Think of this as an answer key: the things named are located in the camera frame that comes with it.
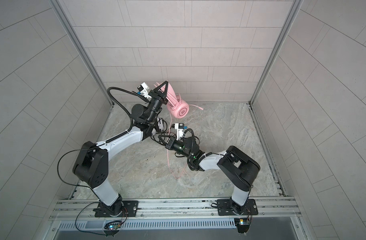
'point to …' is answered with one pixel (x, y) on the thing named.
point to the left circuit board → (113, 227)
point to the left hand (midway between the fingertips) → (171, 81)
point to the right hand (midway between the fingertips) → (158, 140)
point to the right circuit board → (242, 224)
